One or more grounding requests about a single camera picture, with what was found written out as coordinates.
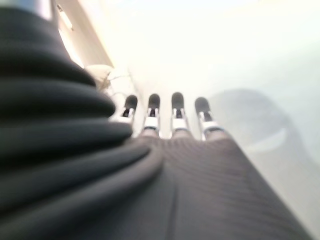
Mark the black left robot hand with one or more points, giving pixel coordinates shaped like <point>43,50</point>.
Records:
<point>112,187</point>

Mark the white duvet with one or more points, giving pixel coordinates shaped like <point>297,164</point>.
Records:
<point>225,62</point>

